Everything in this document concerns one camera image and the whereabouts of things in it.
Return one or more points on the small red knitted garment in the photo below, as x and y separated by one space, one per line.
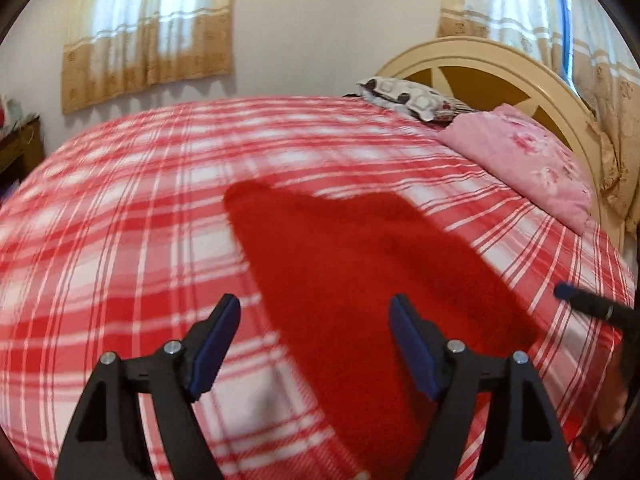
350 285

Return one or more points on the brown white patterned pillow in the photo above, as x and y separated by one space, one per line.
400 91

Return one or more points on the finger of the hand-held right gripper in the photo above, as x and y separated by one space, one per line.
595 305

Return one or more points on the red white plaid blanket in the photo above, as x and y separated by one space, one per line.
125 210

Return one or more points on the cream wooden headboard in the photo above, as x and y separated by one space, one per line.
500 55

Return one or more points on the beige patterned curtain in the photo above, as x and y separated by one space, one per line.
600 85
150 50

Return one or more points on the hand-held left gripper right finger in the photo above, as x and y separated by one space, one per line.
415 350

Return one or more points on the pink floral pillow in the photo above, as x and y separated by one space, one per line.
530 160

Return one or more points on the dark wooden cabinet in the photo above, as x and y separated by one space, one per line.
20 147

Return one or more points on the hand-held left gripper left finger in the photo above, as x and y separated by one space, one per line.
215 350

